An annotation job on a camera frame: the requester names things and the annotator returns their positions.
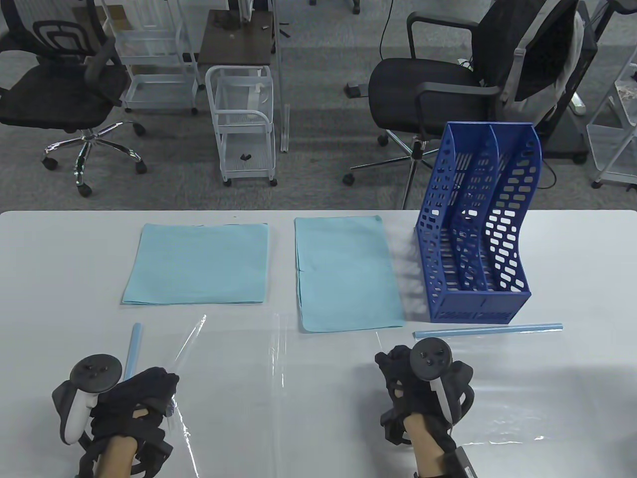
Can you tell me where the brown wooden side table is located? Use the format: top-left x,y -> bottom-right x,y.
198,9 -> 276,67

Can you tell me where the person's left hand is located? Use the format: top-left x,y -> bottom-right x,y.
52,367 -> 180,449

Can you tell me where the black mesh office chair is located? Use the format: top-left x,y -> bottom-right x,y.
0,0 -> 148,197

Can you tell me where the tall white mesh cart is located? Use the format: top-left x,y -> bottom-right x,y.
102,0 -> 201,116

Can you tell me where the person's right hand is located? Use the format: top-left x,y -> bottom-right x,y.
375,345 -> 474,445

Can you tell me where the small white mesh cart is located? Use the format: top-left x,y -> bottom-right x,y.
205,65 -> 278,187

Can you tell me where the blue perforated file rack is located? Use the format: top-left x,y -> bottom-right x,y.
415,121 -> 543,324

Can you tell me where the square light blue papers stack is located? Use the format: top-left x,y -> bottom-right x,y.
121,223 -> 269,305

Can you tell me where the black wheeled stand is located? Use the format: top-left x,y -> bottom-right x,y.
537,15 -> 599,164

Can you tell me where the clear file folder blue spine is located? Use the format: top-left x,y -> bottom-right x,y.
412,323 -> 568,446

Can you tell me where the light blue slide bar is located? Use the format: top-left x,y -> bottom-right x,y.
121,323 -> 144,380

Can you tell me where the white wire shelf rack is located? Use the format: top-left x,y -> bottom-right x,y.
585,47 -> 637,191

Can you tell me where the black armrest office chair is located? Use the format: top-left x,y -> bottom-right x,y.
342,0 -> 580,210

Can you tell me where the tall light blue papers stack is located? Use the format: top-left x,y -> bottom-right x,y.
294,215 -> 405,333

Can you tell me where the black hanging cable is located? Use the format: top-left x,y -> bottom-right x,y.
380,0 -> 395,59

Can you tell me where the clear file folder cover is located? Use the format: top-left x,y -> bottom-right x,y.
167,313 -> 399,478

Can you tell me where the person's right forearm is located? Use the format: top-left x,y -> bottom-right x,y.
403,413 -> 448,478

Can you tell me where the cardboard box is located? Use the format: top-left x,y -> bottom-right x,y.
75,4 -> 128,25

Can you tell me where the black and white controller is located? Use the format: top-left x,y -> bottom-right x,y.
411,338 -> 455,429
60,354 -> 123,445

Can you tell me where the person's left forearm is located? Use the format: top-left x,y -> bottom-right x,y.
95,437 -> 138,478

